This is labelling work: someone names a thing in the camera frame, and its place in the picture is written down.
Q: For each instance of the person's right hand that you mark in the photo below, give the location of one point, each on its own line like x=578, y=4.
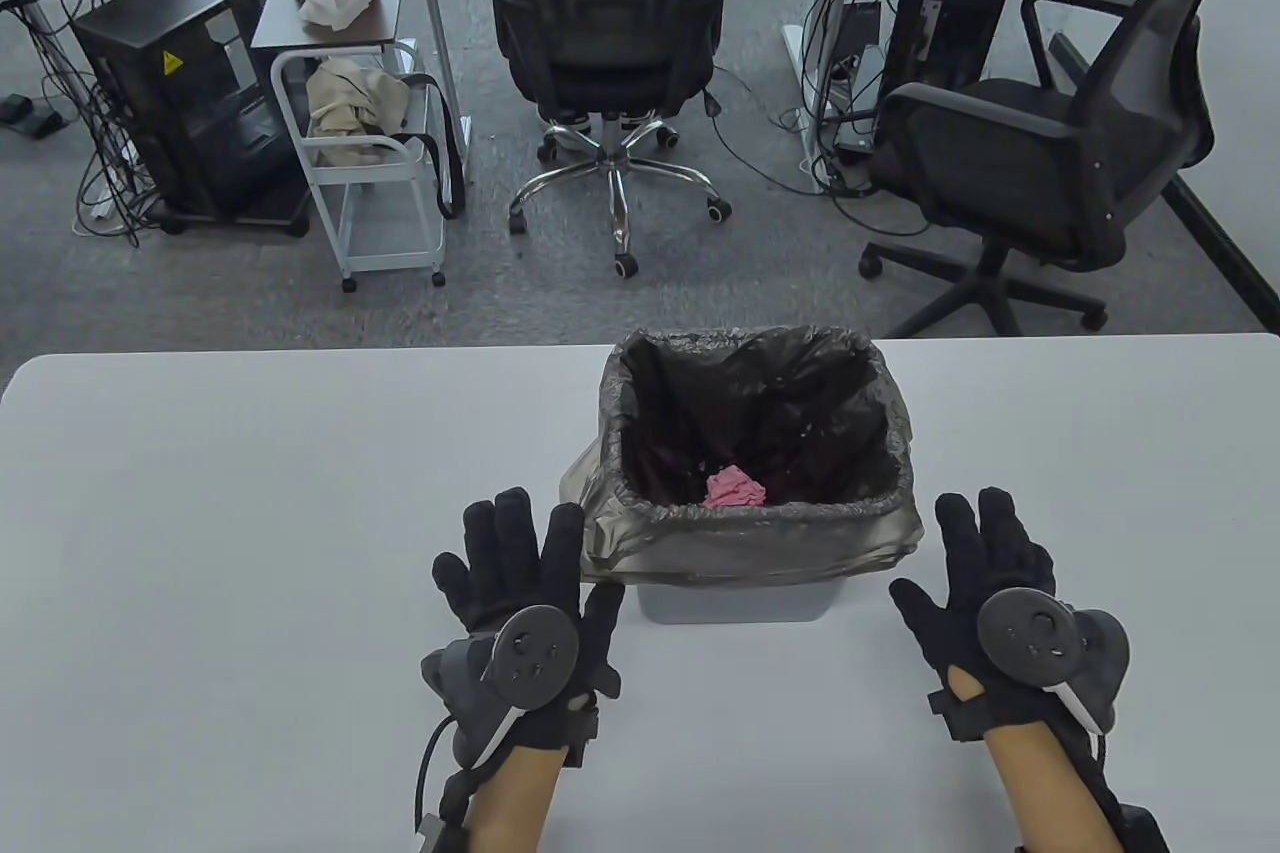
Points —
x=970, y=563

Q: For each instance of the person's left hand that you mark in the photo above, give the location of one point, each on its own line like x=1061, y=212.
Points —
x=510, y=553

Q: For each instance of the grey plastic trash bin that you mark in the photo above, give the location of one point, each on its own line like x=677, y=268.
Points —
x=735, y=605

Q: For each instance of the black plastic garbage bag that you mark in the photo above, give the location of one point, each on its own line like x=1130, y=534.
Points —
x=760, y=413

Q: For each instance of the person's left forearm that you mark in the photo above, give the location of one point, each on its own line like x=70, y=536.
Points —
x=515, y=798

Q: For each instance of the black left forearm sensor box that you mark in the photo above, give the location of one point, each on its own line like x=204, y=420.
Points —
x=435, y=838

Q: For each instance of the black right forearm sensor box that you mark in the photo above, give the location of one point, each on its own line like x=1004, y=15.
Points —
x=1140, y=828

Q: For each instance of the beige cloth bag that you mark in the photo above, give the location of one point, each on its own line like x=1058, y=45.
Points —
x=350, y=108

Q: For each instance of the grey white right hand controller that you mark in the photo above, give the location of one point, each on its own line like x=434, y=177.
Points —
x=1030, y=638

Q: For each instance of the crumpled pink paper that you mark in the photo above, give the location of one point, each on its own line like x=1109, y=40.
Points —
x=735, y=489

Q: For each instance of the white rolling cart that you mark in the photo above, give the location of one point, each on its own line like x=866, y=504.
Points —
x=380, y=233

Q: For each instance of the black mesh office chair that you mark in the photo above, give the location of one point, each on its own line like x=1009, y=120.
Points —
x=1010, y=153

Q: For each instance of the white metal pole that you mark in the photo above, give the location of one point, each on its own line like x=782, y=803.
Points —
x=435, y=23

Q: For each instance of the black chair with chrome base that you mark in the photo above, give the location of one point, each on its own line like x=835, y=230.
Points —
x=605, y=13

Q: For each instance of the black computer tower yellow sticker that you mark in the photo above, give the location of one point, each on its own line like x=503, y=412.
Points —
x=150, y=33

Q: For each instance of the black foot pedal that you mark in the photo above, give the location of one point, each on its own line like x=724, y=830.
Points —
x=30, y=115

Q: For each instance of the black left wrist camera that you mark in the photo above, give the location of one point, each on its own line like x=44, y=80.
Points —
x=583, y=728

